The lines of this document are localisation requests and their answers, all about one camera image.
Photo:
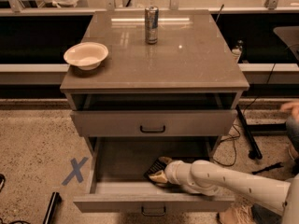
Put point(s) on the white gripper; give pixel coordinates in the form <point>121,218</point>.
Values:
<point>172,172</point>

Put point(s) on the black rxbar chocolate wrapper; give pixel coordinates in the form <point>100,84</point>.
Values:
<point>156,168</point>

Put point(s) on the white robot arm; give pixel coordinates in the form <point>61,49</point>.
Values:
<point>205,177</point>

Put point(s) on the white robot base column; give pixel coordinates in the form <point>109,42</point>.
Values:
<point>291,210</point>

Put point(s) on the open grey middle drawer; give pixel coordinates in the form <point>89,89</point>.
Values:
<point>118,183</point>

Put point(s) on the grey drawer cabinet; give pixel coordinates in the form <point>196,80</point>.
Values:
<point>189,68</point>

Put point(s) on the person hand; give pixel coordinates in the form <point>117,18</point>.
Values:
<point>293,107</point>

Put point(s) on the blue tape cross mark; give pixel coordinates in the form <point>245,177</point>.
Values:
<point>76,171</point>

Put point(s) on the black table leg stand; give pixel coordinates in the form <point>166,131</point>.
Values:
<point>256,153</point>

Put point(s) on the black bar on floor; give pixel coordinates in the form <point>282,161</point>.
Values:
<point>54,202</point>

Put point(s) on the silver blue energy drink can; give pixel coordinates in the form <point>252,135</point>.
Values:
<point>151,24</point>

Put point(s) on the black shoe at left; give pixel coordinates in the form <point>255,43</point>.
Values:
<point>2,181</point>

